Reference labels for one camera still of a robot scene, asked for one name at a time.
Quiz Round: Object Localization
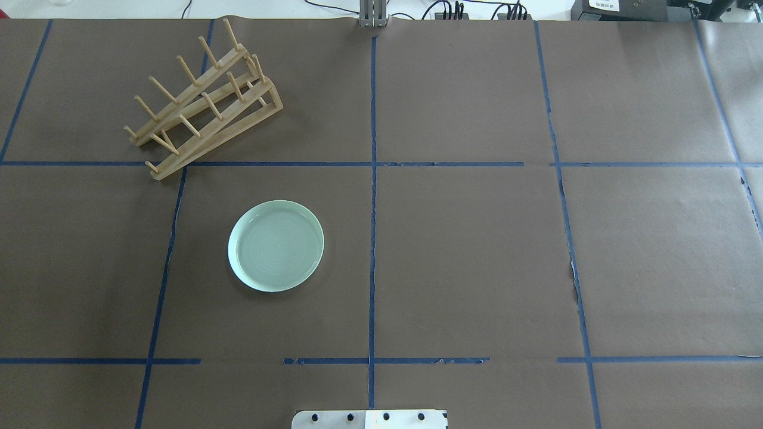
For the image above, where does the pale green plate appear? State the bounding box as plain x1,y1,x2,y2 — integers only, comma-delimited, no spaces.
227,199,325,293

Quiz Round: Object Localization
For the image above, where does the wooden dish rack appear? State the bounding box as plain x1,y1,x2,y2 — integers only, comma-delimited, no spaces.
123,17,284,181

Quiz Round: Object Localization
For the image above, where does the white mounting plate with bolts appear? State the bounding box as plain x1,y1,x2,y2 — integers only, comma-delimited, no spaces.
291,409,449,428

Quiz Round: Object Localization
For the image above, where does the brown paper table cover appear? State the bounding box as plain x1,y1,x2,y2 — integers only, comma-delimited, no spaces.
2,17,761,428

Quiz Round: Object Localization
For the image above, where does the black power strip left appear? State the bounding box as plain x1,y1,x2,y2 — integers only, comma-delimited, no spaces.
427,1,469,21

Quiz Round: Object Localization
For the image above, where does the black power strip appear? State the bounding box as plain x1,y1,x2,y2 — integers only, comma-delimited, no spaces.
491,2,532,21
427,1,469,21

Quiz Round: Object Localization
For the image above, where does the black power strip right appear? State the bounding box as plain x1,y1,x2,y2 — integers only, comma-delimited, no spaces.
491,2,532,21

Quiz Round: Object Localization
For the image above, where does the black box with label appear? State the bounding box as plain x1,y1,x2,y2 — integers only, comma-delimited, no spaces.
570,1,668,22

